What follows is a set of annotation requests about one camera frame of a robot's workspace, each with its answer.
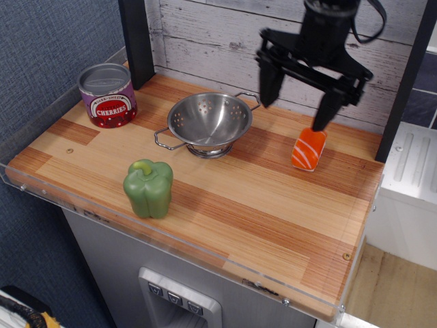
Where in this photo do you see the green bell pepper toy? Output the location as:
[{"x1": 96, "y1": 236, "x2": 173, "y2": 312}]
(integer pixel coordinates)
[{"x1": 123, "y1": 159, "x2": 173, "y2": 219}]

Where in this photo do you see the yellow cloth object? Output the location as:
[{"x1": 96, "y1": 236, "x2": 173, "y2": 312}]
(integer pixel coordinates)
[{"x1": 41, "y1": 312, "x2": 62, "y2": 328}]

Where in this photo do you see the black vertical post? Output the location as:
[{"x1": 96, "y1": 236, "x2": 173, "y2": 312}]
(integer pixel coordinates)
[
  {"x1": 117, "y1": 0, "x2": 155, "y2": 90},
  {"x1": 375, "y1": 0, "x2": 436, "y2": 163}
]

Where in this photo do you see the white toy sink unit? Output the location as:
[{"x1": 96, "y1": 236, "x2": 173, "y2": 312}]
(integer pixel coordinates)
[{"x1": 365, "y1": 122, "x2": 436, "y2": 269}]

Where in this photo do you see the left black vertical post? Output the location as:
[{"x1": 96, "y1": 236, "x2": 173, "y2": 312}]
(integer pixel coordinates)
[{"x1": 117, "y1": 0, "x2": 155, "y2": 90}]

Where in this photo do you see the grey toy fridge cabinet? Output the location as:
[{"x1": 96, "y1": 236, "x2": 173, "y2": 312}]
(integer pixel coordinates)
[{"x1": 64, "y1": 210, "x2": 316, "y2": 327}]

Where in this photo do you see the clear acrylic table guard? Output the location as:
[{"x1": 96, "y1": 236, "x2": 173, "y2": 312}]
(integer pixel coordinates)
[{"x1": 1, "y1": 45, "x2": 382, "y2": 327}]

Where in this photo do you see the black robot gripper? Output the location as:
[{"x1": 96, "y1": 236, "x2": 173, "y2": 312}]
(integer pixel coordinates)
[{"x1": 257, "y1": 8, "x2": 373, "y2": 132}]

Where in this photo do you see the salmon nigiri sushi toy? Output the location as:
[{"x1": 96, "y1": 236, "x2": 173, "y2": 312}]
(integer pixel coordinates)
[{"x1": 291, "y1": 127, "x2": 327, "y2": 172}]

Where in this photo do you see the right black vertical post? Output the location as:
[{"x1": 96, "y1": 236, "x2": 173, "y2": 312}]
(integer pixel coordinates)
[{"x1": 375, "y1": 0, "x2": 436, "y2": 163}]

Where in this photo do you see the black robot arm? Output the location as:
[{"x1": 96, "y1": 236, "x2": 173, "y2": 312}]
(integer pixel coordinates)
[{"x1": 257, "y1": 1, "x2": 373, "y2": 132}]

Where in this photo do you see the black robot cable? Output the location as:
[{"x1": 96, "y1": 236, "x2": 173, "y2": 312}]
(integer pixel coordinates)
[{"x1": 350, "y1": 0, "x2": 389, "y2": 44}]

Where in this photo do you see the black braided cable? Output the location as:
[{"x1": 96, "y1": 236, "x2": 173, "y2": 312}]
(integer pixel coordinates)
[{"x1": 0, "y1": 295, "x2": 47, "y2": 328}]

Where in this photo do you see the cherries can toy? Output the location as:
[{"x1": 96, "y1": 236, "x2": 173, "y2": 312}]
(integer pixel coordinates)
[{"x1": 77, "y1": 63, "x2": 137, "y2": 128}]

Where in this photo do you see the water dispenser panel with buttons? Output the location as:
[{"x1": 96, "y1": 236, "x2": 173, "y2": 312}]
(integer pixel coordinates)
[{"x1": 138, "y1": 267, "x2": 223, "y2": 327}]

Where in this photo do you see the steel colander with handles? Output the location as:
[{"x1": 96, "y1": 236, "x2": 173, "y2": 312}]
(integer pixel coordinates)
[{"x1": 154, "y1": 92, "x2": 261, "y2": 159}]

